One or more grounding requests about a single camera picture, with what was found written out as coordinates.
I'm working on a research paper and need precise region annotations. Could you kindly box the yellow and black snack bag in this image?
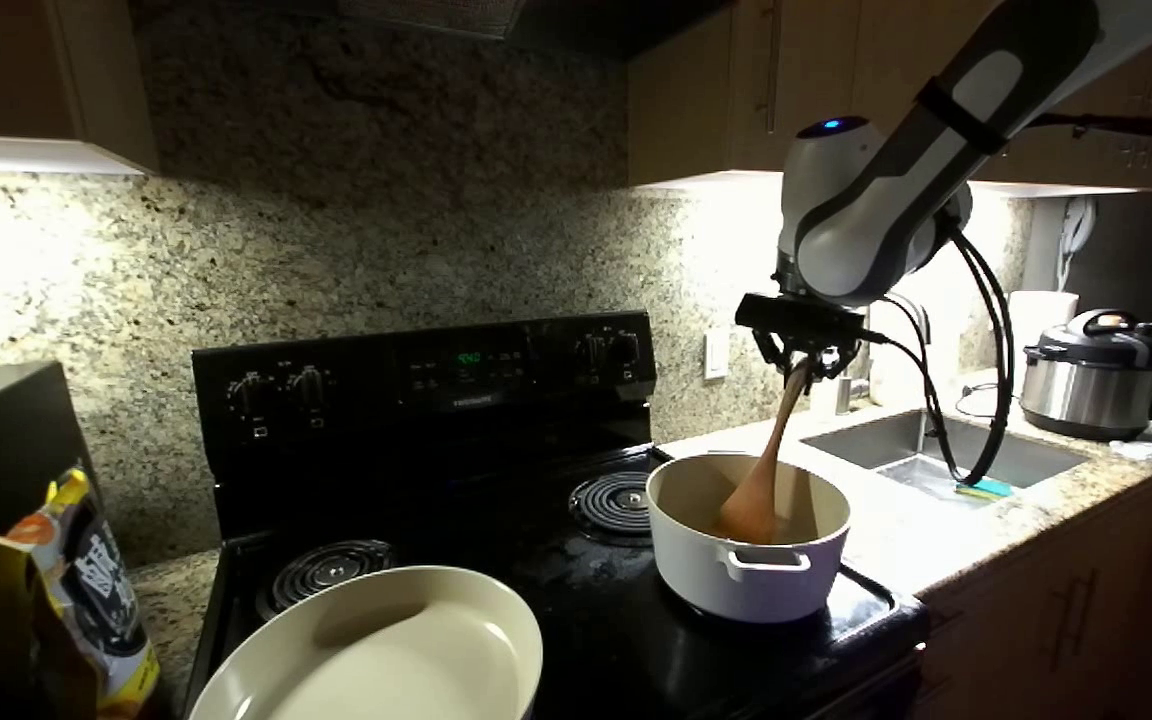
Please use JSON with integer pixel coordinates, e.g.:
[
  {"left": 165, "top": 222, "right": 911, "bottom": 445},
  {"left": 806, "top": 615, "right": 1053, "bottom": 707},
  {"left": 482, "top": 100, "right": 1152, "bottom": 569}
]
[{"left": 0, "top": 466, "right": 161, "bottom": 720}]

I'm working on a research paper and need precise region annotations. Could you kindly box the white wall phone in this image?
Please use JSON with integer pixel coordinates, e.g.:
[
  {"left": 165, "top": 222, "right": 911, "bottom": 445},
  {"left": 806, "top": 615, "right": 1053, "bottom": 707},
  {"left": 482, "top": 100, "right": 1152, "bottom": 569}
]
[{"left": 1058, "top": 194, "right": 1099, "bottom": 259}]

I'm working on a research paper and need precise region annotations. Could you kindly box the row of wooden wall cabinets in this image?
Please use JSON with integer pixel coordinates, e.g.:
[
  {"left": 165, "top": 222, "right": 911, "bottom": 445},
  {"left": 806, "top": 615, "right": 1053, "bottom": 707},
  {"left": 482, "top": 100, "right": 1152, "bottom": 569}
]
[{"left": 627, "top": 0, "right": 1152, "bottom": 193}]

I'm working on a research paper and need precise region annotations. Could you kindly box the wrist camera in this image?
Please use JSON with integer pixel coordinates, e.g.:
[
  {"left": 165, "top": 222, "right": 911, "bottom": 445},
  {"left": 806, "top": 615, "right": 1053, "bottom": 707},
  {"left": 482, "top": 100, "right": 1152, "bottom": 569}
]
[{"left": 734, "top": 292, "right": 869, "bottom": 348}]

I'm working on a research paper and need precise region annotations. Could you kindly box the wooden wall cabinet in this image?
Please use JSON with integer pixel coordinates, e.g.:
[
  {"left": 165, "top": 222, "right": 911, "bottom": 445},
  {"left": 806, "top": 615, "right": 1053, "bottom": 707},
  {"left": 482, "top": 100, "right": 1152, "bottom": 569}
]
[{"left": 0, "top": 0, "right": 160, "bottom": 177}]

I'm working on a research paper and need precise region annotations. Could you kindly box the range hood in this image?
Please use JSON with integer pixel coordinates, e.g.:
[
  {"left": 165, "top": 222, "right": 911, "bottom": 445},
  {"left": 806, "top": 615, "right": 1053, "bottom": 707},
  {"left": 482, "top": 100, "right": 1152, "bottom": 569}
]
[{"left": 334, "top": 0, "right": 529, "bottom": 42}]

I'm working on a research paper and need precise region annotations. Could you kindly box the stove burner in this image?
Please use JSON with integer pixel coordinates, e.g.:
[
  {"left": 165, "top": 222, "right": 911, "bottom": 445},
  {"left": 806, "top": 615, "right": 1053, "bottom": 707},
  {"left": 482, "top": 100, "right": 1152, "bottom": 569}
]
[
  {"left": 568, "top": 469, "right": 653, "bottom": 538},
  {"left": 258, "top": 539, "right": 398, "bottom": 618}
]

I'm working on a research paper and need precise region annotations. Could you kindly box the steel pressure cooker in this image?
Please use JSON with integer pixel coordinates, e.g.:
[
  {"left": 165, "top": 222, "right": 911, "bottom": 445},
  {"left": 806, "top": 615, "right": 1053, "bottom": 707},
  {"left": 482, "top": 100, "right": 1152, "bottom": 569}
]
[{"left": 1020, "top": 308, "right": 1152, "bottom": 442}]

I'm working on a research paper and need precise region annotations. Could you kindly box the paper towel roll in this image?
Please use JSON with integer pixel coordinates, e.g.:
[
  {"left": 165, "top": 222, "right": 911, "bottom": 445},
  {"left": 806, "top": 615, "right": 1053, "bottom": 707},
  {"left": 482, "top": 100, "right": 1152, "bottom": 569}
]
[{"left": 1009, "top": 289, "right": 1081, "bottom": 399}]

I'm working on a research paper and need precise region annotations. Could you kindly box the white pot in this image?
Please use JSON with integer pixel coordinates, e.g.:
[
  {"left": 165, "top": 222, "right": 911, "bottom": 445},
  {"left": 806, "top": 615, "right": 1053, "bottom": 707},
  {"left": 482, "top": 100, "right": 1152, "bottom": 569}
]
[{"left": 645, "top": 451, "right": 853, "bottom": 625}]

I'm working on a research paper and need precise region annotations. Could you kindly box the black cable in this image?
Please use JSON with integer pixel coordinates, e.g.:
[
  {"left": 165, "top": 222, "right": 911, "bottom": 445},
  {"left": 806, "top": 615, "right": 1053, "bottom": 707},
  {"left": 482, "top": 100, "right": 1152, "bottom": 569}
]
[{"left": 954, "top": 380, "right": 1025, "bottom": 421}]

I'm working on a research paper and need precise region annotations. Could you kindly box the cabinet door handle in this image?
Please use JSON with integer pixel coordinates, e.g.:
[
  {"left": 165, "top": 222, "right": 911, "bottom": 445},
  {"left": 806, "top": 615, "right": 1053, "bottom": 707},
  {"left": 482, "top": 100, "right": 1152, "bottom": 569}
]
[{"left": 762, "top": 0, "right": 783, "bottom": 136}]

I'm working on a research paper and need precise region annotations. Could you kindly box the wooden spoon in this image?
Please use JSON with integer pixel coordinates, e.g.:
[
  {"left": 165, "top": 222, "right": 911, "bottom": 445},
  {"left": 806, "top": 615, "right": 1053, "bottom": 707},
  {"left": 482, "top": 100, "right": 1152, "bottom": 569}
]
[{"left": 718, "top": 360, "right": 817, "bottom": 546}]

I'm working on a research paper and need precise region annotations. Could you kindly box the steel sink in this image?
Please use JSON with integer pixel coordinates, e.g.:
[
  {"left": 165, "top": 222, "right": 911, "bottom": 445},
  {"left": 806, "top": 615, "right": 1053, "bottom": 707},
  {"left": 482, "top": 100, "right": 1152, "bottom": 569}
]
[{"left": 800, "top": 407, "right": 1093, "bottom": 503}]

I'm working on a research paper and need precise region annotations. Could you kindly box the white oval dish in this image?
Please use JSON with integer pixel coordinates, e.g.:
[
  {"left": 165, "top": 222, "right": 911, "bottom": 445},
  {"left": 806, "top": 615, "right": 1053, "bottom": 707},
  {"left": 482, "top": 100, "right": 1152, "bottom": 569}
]
[{"left": 187, "top": 565, "right": 545, "bottom": 720}]

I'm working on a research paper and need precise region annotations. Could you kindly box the black electric stove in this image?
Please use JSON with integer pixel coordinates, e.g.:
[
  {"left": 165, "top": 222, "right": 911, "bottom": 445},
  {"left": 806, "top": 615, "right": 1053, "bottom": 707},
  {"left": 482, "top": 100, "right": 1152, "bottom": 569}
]
[{"left": 180, "top": 311, "right": 930, "bottom": 720}]

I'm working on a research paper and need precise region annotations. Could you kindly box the tap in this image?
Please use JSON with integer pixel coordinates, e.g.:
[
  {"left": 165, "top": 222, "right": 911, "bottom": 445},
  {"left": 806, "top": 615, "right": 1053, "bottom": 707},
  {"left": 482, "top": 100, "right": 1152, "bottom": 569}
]
[{"left": 891, "top": 292, "right": 939, "bottom": 456}]

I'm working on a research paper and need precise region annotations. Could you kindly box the row of wooden base cabinets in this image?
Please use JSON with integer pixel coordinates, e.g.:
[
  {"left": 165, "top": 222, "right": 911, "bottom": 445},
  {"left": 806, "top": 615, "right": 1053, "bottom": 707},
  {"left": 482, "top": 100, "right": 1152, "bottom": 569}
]
[{"left": 911, "top": 455, "right": 1152, "bottom": 720}]

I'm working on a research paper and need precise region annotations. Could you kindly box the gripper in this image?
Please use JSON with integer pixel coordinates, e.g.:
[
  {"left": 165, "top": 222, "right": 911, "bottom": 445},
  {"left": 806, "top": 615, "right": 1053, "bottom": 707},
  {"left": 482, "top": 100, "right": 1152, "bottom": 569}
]
[{"left": 752, "top": 330, "right": 863, "bottom": 387}]

